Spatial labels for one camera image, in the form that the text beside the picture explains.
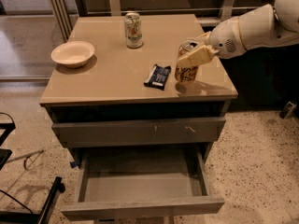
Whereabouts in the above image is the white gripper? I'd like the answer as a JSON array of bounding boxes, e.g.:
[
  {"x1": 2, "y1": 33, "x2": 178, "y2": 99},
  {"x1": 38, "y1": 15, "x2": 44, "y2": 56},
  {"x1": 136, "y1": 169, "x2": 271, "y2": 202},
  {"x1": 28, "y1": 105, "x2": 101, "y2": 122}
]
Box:
[{"x1": 177, "y1": 17, "x2": 246, "y2": 68}]

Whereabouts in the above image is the orange soda can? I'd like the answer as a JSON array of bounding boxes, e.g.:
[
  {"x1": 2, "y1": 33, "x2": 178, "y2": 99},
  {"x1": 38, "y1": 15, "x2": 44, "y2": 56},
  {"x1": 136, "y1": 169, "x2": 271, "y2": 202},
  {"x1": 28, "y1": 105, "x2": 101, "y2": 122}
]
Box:
[{"x1": 175, "y1": 39, "x2": 199, "y2": 85}]

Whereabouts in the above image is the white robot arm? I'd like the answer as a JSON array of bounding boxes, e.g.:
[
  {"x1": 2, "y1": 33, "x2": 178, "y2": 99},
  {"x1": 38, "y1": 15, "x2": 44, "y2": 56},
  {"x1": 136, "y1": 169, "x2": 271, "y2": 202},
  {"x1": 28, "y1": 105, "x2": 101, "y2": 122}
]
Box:
[{"x1": 177, "y1": 0, "x2": 299, "y2": 68}]

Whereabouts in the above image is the white green soda can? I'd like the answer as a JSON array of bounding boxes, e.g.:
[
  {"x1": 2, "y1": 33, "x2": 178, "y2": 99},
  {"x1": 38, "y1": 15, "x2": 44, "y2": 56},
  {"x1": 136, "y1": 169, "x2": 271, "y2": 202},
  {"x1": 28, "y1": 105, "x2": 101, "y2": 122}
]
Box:
[{"x1": 124, "y1": 12, "x2": 143, "y2": 49}]

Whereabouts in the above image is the grey drawer cabinet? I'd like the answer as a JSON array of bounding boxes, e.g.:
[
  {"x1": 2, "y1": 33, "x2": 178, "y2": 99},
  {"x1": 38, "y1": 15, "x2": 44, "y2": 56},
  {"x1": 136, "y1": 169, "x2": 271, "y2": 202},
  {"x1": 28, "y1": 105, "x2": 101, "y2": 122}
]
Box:
[{"x1": 40, "y1": 15, "x2": 237, "y2": 170}]

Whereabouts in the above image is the closed grey top drawer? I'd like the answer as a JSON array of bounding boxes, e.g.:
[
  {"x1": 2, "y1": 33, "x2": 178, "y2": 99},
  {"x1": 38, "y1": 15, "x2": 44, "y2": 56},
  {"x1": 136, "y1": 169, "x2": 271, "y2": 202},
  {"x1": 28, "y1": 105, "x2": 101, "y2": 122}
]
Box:
[{"x1": 52, "y1": 117, "x2": 225, "y2": 148}]

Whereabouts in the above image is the open grey middle drawer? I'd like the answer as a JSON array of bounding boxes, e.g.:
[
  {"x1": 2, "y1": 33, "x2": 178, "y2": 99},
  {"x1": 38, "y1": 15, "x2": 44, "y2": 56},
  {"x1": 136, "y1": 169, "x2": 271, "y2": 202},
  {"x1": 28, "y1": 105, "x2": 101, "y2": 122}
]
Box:
[{"x1": 62, "y1": 146, "x2": 224, "y2": 221}]

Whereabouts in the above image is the metal railing with wooden top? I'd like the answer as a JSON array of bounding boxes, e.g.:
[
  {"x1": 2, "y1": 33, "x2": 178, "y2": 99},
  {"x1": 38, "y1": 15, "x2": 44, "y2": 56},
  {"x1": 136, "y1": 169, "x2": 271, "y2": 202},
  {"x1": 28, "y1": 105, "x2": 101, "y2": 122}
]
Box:
[{"x1": 43, "y1": 0, "x2": 299, "y2": 42}]

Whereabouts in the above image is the dark blue snack wrapper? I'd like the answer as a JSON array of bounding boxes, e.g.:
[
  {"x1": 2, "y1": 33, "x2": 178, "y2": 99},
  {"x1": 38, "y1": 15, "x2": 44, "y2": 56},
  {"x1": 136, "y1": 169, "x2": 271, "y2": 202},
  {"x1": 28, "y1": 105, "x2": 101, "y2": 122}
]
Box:
[{"x1": 144, "y1": 64, "x2": 171, "y2": 91}]

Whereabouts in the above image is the small grey floor device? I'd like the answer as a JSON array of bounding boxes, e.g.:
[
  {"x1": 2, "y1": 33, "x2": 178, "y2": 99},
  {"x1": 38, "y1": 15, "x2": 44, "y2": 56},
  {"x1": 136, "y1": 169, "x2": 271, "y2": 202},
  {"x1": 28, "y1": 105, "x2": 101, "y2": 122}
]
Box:
[{"x1": 279, "y1": 99, "x2": 298, "y2": 119}]

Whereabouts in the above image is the white bowl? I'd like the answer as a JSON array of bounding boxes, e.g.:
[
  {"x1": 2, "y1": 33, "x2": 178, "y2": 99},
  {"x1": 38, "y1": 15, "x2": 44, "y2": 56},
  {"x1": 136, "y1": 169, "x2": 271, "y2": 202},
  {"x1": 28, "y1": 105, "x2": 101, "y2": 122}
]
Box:
[{"x1": 50, "y1": 41, "x2": 95, "y2": 68}]

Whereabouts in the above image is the black cable on floor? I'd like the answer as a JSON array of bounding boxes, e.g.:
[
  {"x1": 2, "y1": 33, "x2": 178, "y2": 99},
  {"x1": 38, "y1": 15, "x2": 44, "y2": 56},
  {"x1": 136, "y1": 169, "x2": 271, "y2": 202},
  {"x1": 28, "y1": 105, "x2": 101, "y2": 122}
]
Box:
[{"x1": 6, "y1": 149, "x2": 45, "y2": 172}]

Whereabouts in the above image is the black chair frame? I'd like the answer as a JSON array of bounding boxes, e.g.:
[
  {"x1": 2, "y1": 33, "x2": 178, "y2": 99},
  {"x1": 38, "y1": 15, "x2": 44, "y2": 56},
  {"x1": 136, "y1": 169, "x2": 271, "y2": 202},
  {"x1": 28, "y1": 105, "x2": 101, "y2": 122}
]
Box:
[{"x1": 0, "y1": 112, "x2": 65, "y2": 224}]

